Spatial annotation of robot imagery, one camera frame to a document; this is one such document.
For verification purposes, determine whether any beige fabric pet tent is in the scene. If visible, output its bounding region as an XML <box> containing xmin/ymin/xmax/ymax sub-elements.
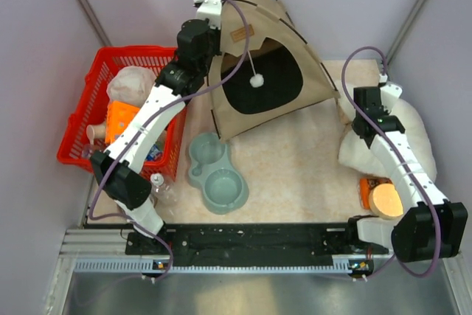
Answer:
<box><xmin>207</xmin><ymin>0</ymin><xmax>339</xmax><ymax>142</ymax></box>

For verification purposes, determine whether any white fluffy cushion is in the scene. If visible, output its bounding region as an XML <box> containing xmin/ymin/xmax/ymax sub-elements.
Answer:
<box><xmin>331</xmin><ymin>78</ymin><xmax>438</xmax><ymax>185</ymax></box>

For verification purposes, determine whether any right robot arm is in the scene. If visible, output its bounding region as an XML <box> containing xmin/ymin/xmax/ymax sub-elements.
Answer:
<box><xmin>350</xmin><ymin>86</ymin><xmax>468</xmax><ymax>263</ymax></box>

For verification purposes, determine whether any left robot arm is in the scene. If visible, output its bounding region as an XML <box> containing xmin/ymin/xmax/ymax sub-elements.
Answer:
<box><xmin>90</xmin><ymin>19</ymin><xmax>221</xmax><ymax>238</ymax></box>

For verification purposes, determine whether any grey-green double pet bowl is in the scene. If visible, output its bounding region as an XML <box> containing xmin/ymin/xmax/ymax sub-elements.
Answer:
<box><xmin>187</xmin><ymin>132</ymin><xmax>249</xmax><ymax>215</ymax></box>

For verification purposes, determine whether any white pompom toy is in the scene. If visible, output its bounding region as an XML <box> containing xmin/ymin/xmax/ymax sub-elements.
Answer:
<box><xmin>247</xmin><ymin>52</ymin><xmax>264</xmax><ymax>89</ymax></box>

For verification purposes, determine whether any blue snack packet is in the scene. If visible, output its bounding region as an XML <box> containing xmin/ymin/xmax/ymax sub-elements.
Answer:
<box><xmin>146</xmin><ymin>145</ymin><xmax>162</xmax><ymax>162</ymax></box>

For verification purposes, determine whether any clear plastic bottle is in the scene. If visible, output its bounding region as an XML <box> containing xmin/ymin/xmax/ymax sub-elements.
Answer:
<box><xmin>150</xmin><ymin>173</ymin><xmax>178</xmax><ymax>205</ymax></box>

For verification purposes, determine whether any pink white plastic bag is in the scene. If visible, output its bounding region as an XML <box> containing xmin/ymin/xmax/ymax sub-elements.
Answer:
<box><xmin>106</xmin><ymin>66</ymin><xmax>156</xmax><ymax>108</ymax></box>

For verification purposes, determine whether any orange cardboard box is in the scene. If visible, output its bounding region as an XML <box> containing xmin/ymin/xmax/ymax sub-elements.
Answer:
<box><xmin>105</xmin><ymin>101</ymin><xmax>139</xmax><ymax>145</ymax></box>

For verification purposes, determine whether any beige paper cup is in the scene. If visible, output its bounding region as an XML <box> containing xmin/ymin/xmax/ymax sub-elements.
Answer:
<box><xmin>86</xmin><ymin>123</ymin><xmax>106</xmax><ymax>145</ymax></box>

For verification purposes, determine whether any red plastic basket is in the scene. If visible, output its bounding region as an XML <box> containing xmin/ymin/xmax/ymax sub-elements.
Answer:
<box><xmin>57</xmin><ymin>45</ymin><xmax>187</xmax><ymax>179</ymax></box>

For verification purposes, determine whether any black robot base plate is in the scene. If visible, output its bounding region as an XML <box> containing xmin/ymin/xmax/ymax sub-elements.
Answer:
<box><xmin>125</xmin><ymin>223</ymin><xmax>388</xmax><ymax>267</ymax></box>

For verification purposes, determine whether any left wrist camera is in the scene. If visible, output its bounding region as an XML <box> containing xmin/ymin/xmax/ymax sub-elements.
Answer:
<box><xmin>193</xmin><ymin>0</ymin><xmax>223</xmax><ymax>30</ymax></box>

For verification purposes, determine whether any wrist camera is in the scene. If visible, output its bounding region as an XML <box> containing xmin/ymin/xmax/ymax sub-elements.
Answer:
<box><xmin>193</xmin><ymin>0</ymin><xmax>223</xmax><ymax>30</ymax></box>
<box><xmin>378</xmin><ymin>74</ymin><xmax>403</xmax><ymax>108</ymax></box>

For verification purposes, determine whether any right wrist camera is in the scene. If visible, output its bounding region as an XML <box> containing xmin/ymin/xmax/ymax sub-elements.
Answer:
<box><xmin>378</xmin><ymin>74</ymin><xmax>403</xmax><ymax>108</ymax></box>

